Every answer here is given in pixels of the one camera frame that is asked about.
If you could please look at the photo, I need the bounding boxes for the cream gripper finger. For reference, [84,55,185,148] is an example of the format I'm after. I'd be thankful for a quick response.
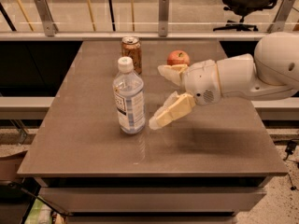
[158,64,188,86]
[149,91,196,130]

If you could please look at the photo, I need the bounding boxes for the clear blue plastic water bottle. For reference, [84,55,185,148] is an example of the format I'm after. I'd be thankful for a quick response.
[112,57,146,134]

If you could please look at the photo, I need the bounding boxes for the glass railing with metal brackets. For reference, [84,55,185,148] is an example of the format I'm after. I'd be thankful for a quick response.
[0,0,299,41]

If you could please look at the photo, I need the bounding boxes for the brown soda can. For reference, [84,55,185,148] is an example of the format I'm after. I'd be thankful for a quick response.
[121,35,142,74]

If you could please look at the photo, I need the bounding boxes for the grey table cabinet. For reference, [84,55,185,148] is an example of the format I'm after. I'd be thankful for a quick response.
[19,41,287,224]

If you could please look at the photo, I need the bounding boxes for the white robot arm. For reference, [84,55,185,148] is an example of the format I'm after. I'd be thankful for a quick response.
[149,32,299,130]

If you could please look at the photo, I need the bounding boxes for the black office chair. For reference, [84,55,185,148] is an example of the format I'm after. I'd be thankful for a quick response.
[214,0,278,32]

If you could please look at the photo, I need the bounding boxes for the black power adapter with cable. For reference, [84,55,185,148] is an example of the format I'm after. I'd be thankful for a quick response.
[283,139,299,191]

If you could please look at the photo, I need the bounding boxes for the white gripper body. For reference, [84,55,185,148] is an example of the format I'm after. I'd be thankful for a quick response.
[182,60,221,105]

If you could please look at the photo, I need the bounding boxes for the red apple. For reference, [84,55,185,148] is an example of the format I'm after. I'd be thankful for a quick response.
[167,50,190,65]

